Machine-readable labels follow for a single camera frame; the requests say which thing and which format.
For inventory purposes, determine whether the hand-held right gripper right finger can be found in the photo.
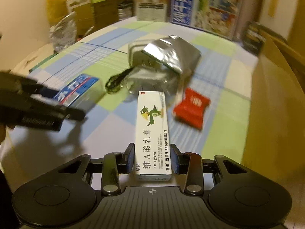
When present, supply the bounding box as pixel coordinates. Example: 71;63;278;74
171;145;249;196

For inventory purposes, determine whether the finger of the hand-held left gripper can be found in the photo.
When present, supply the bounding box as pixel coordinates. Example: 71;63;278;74
0;70;60;102
0;93;86;123

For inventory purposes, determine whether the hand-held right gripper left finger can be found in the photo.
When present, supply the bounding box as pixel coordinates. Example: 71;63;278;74
57;143;135;196

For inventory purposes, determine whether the blue toothpaste box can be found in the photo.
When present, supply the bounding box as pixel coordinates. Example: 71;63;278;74
51;73;107;111

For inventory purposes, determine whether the small white card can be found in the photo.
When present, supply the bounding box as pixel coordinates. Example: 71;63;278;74
135;91;172;182

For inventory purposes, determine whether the red snack packet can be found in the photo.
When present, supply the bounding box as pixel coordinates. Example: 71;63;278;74
172;87;211;131

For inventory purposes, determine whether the clear plastic packet white pad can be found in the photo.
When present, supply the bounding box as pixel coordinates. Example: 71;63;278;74
120;66;184;106

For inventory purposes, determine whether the desktop with checked tablecloth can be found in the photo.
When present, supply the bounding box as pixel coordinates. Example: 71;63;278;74
0;17;261;196

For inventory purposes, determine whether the crumpled silver foil bag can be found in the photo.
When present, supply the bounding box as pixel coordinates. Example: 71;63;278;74
49;13;78;53

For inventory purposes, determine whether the open white-flap cardboard box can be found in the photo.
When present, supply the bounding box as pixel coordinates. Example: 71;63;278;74
66;0;96;37

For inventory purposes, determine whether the yellow plastic bag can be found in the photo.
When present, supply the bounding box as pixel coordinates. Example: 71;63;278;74
46;0;77;27

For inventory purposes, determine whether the brown cardboard box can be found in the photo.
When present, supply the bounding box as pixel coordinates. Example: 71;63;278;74
92;0;120;27

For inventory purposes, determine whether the white product box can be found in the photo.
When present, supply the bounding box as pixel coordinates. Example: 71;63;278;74
136;0;170;22

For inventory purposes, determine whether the black instant rice box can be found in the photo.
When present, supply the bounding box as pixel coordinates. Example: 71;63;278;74
243;21;266;56

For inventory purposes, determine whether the blue milk carton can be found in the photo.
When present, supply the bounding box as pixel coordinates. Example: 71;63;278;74
170;0;244;41

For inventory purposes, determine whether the black cable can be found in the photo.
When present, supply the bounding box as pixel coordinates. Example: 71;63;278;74
105;68;133;95

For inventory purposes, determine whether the wooden wall block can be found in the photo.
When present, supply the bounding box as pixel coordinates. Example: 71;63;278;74
268;0;279;18

